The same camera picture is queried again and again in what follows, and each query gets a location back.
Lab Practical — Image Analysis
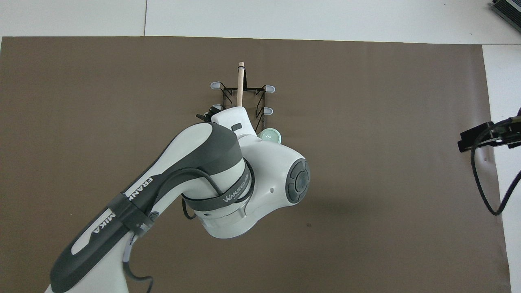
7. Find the pale green plastic cup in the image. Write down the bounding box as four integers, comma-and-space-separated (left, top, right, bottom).
256, 128, 282, 145

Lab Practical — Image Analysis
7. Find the dark grey ribbed device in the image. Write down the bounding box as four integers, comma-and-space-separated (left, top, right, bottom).
490, 0, 521, 22

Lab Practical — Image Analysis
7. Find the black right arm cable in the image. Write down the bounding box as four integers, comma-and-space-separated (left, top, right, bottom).
470, 118, 521, 216

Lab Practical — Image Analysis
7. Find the black wire cup rack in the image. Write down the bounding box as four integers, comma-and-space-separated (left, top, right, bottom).
210, 62, 276, 135

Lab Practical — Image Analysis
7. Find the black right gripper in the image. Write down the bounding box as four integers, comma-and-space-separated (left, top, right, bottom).
458, 116, 521, 153

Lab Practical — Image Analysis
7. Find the brown table mat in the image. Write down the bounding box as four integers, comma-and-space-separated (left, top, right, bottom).
0, 36, 512, 293

